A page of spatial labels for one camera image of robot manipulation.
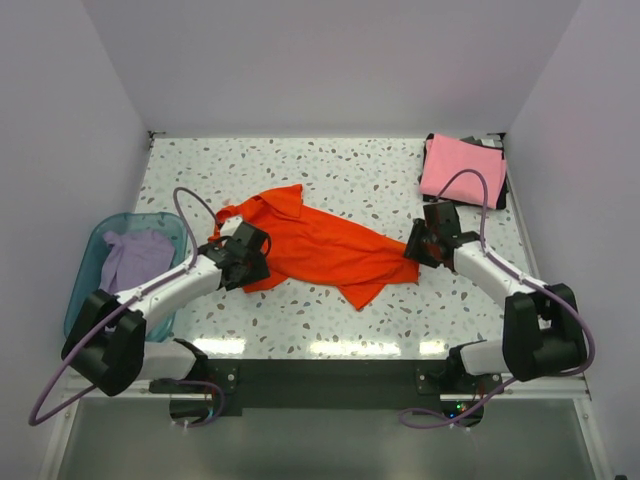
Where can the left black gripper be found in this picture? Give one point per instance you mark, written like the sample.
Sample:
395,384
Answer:
259,272

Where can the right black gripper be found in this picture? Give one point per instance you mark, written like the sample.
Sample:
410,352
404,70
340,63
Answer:
412,250

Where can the orange t shirt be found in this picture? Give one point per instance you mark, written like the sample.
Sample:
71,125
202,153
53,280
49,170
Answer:
319,248

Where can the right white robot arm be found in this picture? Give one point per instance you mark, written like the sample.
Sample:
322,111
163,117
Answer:
541,333

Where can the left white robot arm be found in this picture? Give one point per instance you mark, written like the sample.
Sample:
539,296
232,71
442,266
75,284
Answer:
108,343

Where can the pink folded t shirt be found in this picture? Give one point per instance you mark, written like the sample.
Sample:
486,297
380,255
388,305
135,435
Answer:
466,189

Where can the lavender t shirt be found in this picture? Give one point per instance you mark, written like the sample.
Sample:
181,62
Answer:
134,258

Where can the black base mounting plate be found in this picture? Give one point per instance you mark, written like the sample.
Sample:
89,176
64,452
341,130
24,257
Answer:
237,385

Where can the teal plastic basket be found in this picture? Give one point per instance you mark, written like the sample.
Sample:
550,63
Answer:
88,276

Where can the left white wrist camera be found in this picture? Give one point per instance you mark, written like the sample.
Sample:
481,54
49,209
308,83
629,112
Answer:
230,225

